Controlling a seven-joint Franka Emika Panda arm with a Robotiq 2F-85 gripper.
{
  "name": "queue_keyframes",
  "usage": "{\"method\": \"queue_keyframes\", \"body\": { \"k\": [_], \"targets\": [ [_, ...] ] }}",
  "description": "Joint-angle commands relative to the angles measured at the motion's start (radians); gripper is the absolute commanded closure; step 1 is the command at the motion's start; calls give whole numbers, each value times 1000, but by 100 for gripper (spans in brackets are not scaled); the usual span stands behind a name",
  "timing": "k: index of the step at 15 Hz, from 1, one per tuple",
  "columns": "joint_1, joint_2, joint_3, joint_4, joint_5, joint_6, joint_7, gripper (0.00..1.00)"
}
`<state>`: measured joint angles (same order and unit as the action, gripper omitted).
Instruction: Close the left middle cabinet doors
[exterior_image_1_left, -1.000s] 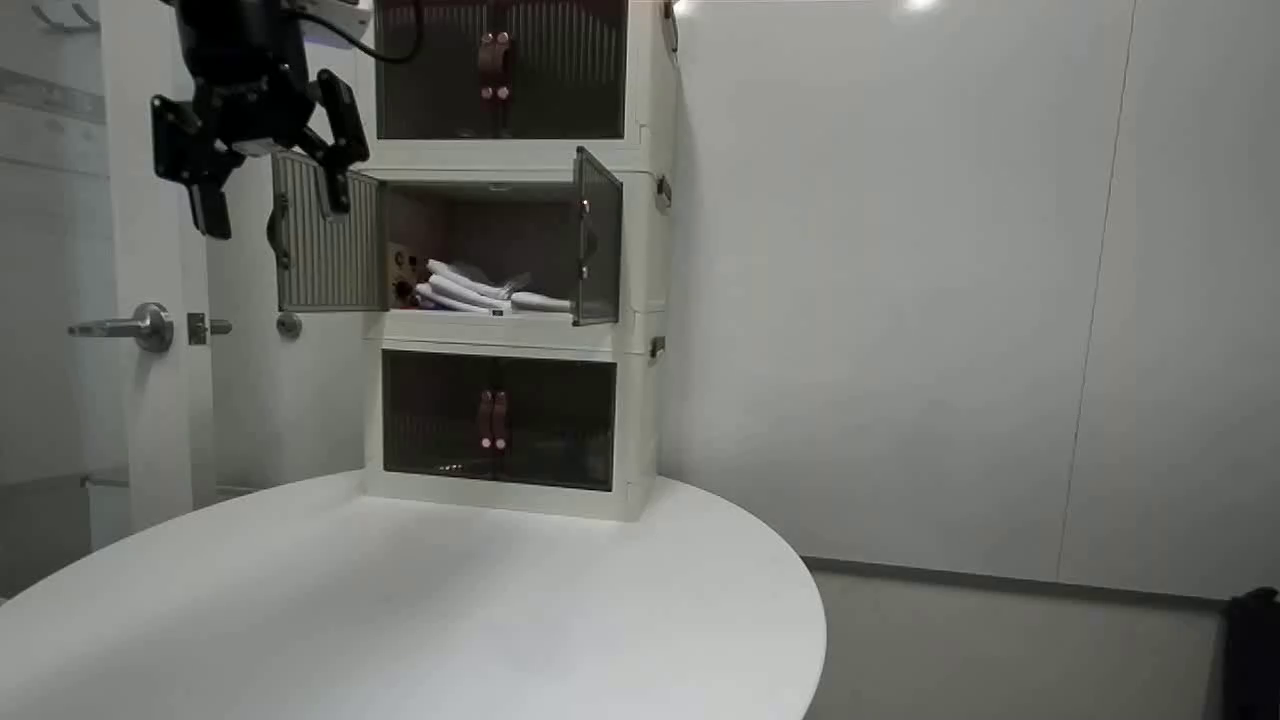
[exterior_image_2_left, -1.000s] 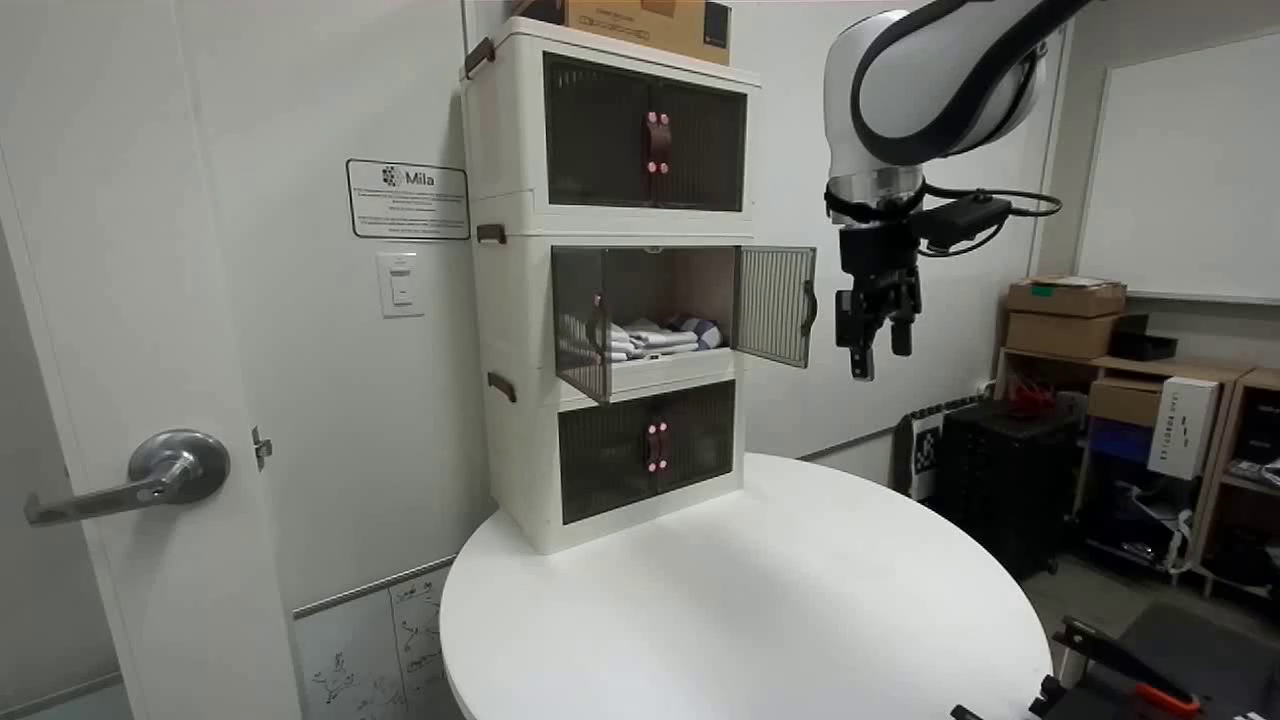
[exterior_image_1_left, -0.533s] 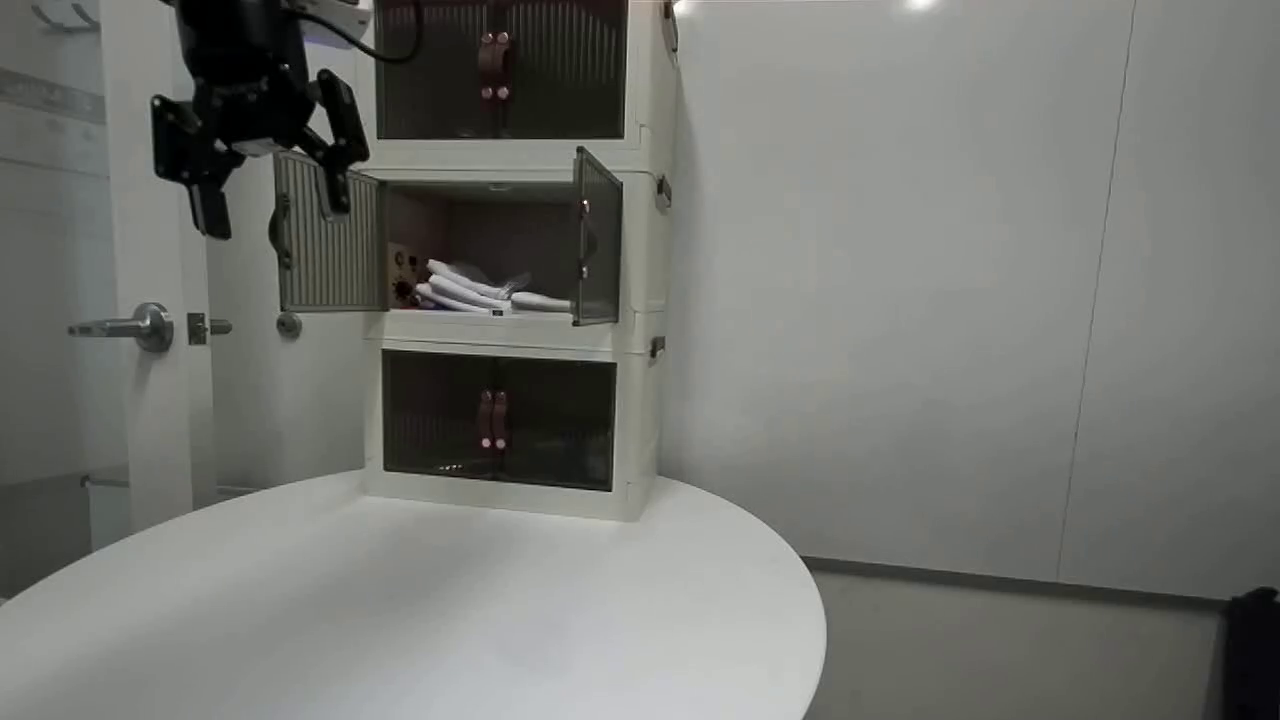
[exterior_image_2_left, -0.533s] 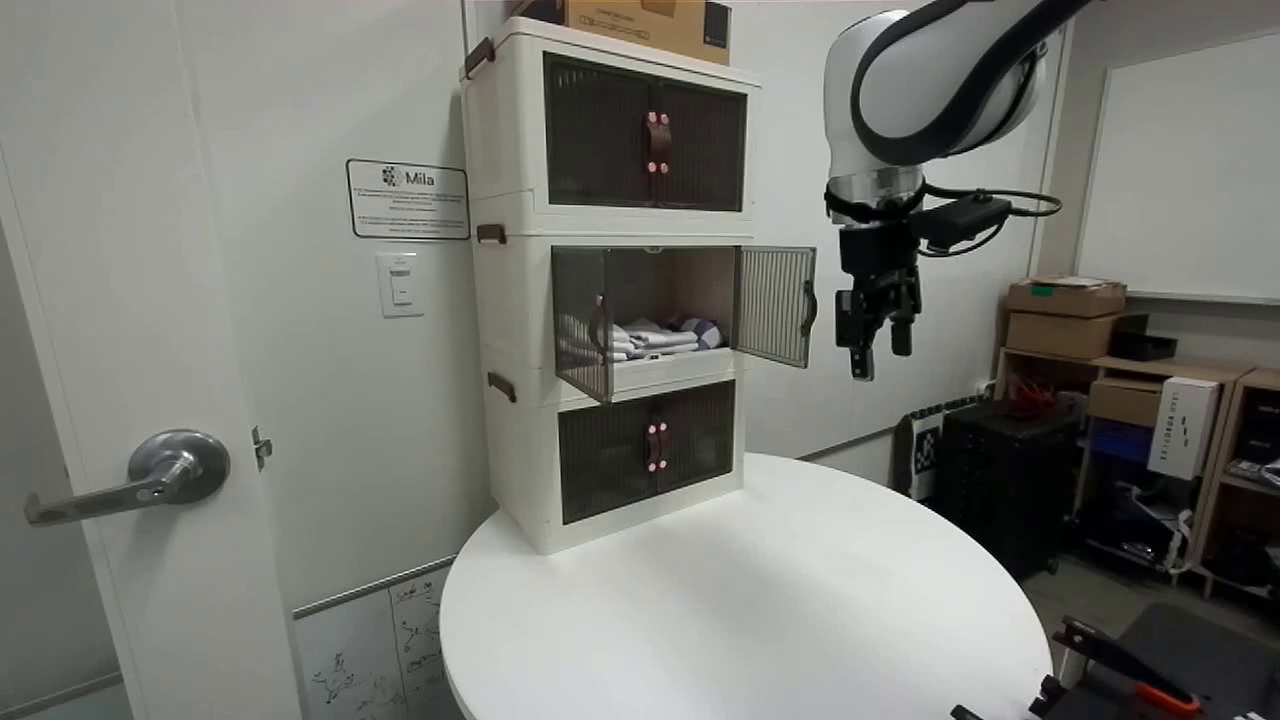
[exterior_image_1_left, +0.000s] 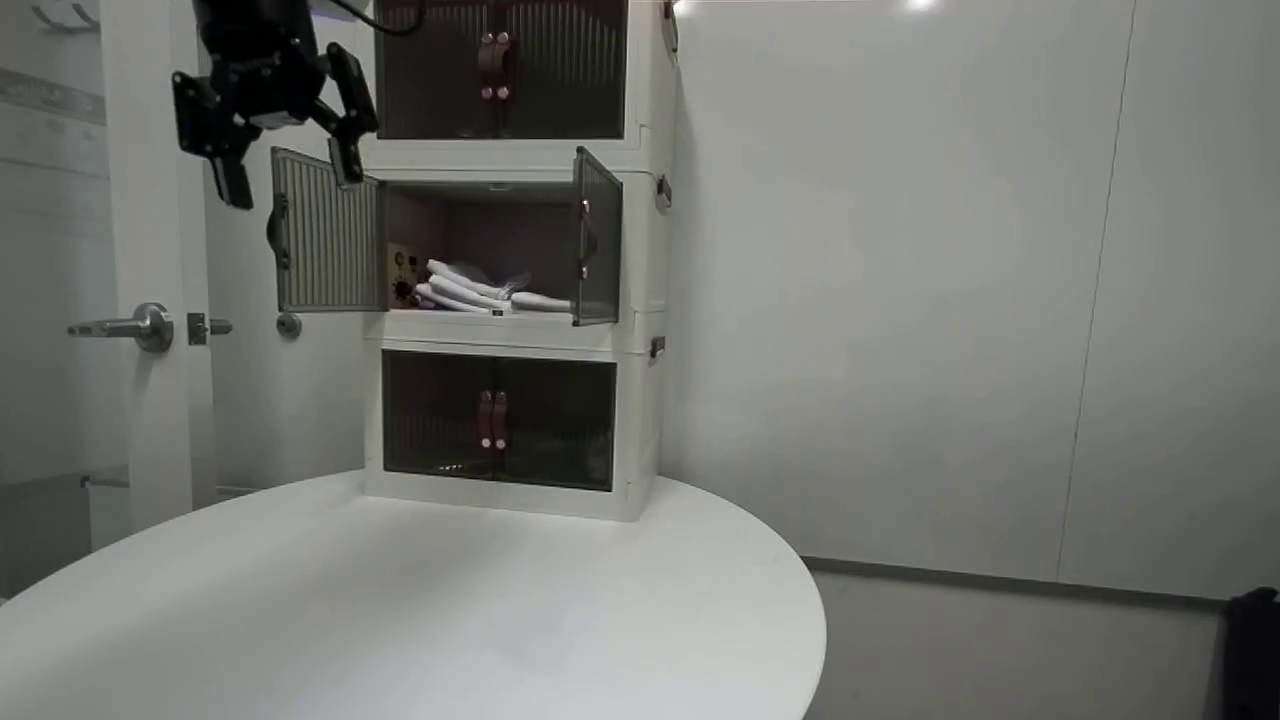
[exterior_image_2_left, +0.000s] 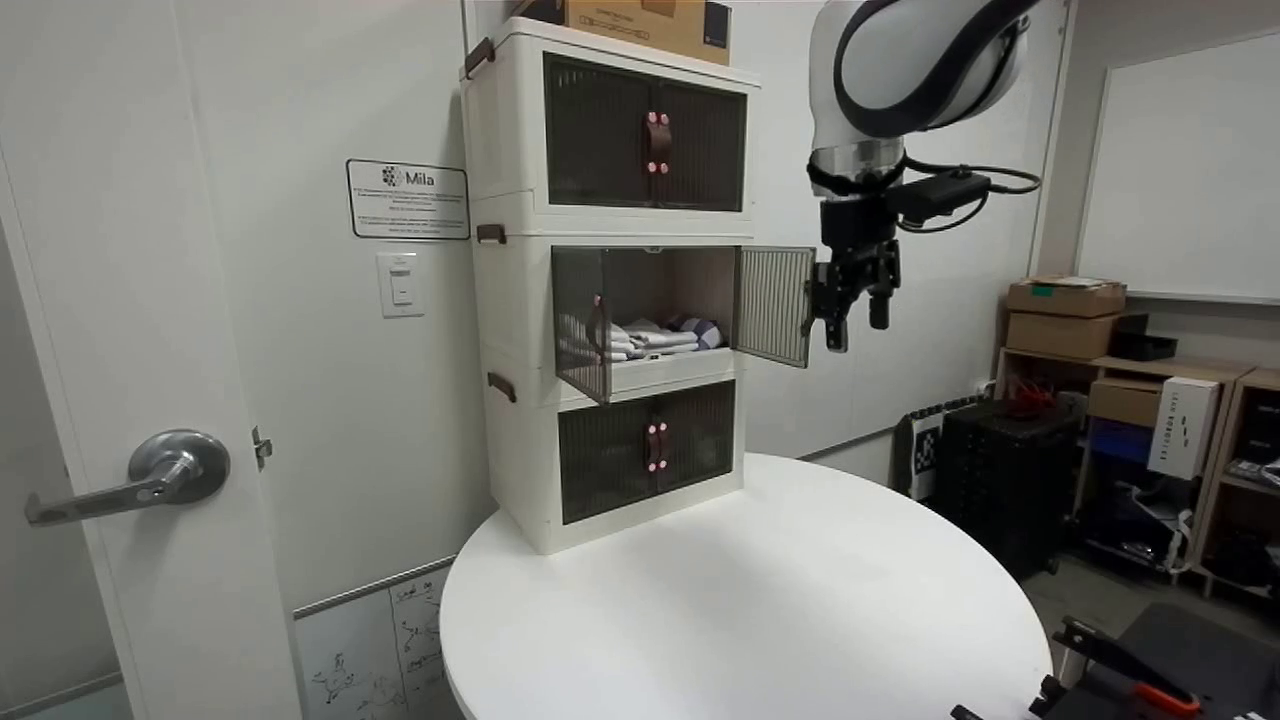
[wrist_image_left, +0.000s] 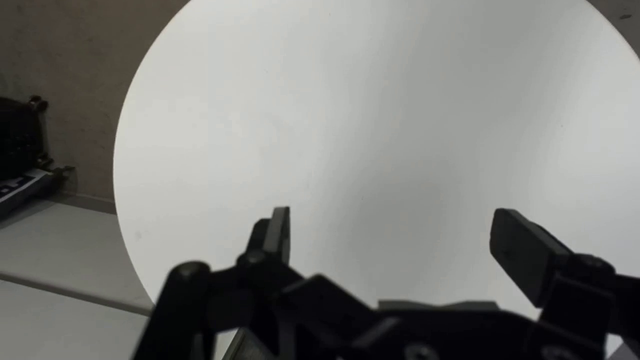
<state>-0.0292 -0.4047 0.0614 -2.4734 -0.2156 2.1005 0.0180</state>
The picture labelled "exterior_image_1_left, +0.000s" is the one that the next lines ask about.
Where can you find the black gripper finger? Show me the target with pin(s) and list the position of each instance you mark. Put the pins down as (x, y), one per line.
(220, 124)
(354, 113)

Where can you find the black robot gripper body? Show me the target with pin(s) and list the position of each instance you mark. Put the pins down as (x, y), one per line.
(252, 55)

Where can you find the white stacked storage cabinet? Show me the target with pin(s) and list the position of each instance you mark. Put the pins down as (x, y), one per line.
(506, 333)

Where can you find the brown cabinet side clip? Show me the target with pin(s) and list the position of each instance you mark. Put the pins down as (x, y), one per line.
(659, 344)
(662, 190)

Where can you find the white room door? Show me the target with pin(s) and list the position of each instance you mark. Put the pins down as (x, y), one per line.
(152, 201)

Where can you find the small brown box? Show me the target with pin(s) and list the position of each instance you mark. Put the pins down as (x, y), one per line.
(400, 272)

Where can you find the silver door latch plate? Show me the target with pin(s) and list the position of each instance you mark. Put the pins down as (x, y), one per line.
(203, 328)

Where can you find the black object at floor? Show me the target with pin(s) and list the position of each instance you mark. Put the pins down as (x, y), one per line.
(1254, 655)

